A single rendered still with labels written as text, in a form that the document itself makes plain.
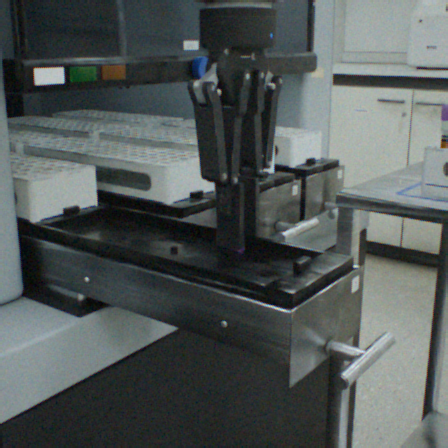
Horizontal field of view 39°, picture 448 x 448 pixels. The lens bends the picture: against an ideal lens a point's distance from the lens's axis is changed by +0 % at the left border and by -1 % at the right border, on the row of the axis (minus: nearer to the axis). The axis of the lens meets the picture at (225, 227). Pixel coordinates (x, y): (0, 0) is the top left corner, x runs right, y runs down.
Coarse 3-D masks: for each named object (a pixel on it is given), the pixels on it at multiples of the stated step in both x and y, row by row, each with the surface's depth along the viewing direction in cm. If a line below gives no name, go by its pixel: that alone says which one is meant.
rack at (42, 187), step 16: (16, 160) 82; (32, 160) 82; (48, 160) 82; (16, 176) 72; (32, 176) 73; (48, 176) 72; (64, 176) 74; (80, 176) 76; (16, 192) 72; (32, 192) 71; (48, 192) 72; (64, 192) 74; (80, 192) 76; (16, 208) 73; (32, 208) 71; (48, 208) 72; (80, 208) 76
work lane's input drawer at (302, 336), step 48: (48, 240) 69; (96, 240) 64; (144, 240) 69; (192, 240) 69; (96, 288) 64; (144, 288) 60; (192, 288) 56; (240, 288) 54; (288, 288) 52; (336, 288) 56; (240, 336) 54; (288, 336) 51; (336, 336) 58; (384, 336) 57; (288, 384) 52; (336, 384) 51
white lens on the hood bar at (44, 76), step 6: (36, 72) 63; (42, 72) 64; (48, 72) 64; (54, 72) 65; (60, 72) 66; (36, 78) 63; (42, 78) 64; (48, 78) 64; (54, 78) 65; (60, 78) 66; (36, 84) 63; (42, 84) 64; (48, 84) 65
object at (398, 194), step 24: (408, 168) 100; (360, 192) 84; (384, 192) 84; (408, 192) 84; (360, 216) 85; (408, 216) 78; (432, 216) 76; (336, 240) 86; (432, 336) 126; (336, 360) 91; (432, 360) 127; (432, 384) 128; (336, 408) 92; (432, 408) 130; (336, 432) 93; (432, 432) 122
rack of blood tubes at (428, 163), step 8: (432, 144) 83; (424, 152) 82; (432, 152) 81; (440, 152) 80; (424, 160) 82; (432, 160) 81; (440, 160) 80; (424, 168) 82; (432, 168) 81; (440, 168) 81; (424, 176) 82; (432, 176) 82; (440, 176) 81; (424, 184) 82; (432, 184) 82; (440, 184) 81; (424, 192) 83; (432, 192) 82; (440, 192) 81
